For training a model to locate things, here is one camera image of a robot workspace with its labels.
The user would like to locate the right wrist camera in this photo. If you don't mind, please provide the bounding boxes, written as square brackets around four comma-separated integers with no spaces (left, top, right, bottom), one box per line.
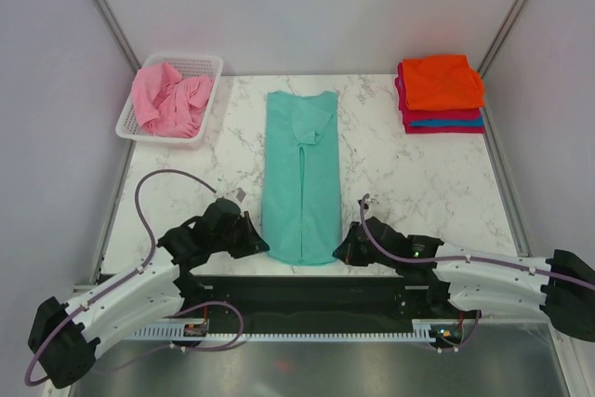
[358,193,371,212]

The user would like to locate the bottom magenta folded t shirt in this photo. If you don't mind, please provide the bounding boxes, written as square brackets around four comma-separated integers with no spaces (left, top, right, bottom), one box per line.
[403,124,484,135]

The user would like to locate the pink t shirt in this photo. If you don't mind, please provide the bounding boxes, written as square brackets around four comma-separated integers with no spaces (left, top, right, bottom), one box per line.
[130,62,214,139]

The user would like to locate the left aluminium frame post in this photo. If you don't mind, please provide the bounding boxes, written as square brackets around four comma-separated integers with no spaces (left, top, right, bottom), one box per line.
[91,0,141,73]

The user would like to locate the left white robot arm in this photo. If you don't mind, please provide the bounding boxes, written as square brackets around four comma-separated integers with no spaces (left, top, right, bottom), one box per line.
[28,198,269,389]

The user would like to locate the blue folded t shirt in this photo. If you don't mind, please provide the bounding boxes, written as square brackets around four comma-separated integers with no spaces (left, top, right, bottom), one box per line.
[409,118,483,127]

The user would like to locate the white plastic basket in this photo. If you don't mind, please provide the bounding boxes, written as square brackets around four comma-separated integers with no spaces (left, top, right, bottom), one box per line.
[115,54,223,149]

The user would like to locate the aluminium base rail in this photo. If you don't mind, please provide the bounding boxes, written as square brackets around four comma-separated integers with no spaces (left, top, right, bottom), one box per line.
[62,283,573,324]

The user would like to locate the aluminium frame post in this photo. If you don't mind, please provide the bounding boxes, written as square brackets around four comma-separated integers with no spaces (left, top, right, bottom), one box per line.
[91,0,141,73]
[476,0,558,77]

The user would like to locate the teal t shirt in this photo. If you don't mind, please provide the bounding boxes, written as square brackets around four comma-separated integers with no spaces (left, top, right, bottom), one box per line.
[261,91,342,266]

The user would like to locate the right aluminium frame post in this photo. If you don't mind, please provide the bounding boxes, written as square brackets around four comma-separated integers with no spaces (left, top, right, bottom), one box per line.
[476,0,558,77]

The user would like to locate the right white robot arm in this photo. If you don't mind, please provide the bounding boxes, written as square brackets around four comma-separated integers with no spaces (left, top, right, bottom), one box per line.
[333,218,594,342]

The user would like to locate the white slotted cable duct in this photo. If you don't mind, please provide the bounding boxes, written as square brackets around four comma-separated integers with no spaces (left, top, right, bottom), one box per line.
[126,320,463,343]

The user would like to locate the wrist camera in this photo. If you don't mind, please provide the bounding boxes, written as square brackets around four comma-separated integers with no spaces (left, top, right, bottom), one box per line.
[218,187,246,205]
[358,193,371,212]

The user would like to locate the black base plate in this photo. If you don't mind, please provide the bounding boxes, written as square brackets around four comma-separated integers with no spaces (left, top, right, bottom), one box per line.
[182,276,476,333]

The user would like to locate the orange folded t shirt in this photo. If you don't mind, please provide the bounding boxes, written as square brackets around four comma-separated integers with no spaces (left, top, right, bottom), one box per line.
[402,55,484,112]

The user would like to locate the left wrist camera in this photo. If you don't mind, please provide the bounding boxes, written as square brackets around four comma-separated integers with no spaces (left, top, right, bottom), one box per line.
[218,187,246,205]

